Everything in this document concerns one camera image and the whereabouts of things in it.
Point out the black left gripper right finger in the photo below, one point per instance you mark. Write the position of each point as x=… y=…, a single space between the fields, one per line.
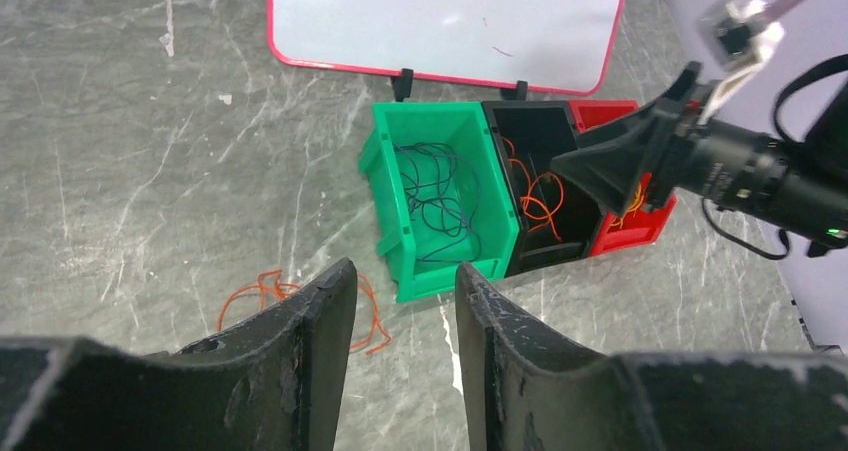
x=528 y=387

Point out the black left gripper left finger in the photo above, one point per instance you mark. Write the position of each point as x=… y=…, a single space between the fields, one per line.
x=272 y=382

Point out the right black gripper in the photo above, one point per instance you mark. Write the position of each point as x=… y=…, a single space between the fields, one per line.
x=798 y=186

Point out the pink framed whiteboard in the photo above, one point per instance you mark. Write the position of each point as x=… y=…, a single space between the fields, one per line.
x=554 y=46

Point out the black whiteboard stand foot right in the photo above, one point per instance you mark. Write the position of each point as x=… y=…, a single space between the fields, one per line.
x=517 y=92

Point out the black plastic bin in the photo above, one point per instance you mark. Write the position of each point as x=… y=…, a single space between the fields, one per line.
x=557 y=220

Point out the green plastic bin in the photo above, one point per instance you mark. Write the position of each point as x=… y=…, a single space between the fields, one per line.
x=440 y=195

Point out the black whiteboard stand foot left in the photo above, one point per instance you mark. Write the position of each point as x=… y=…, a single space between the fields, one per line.
x=401 y=84

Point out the red plastic bin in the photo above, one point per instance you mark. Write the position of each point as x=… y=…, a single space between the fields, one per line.
x=637 y=227

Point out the black whiteboard stand foot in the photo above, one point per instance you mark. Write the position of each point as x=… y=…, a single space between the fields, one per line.
x=517 y=92
x=401 y=84

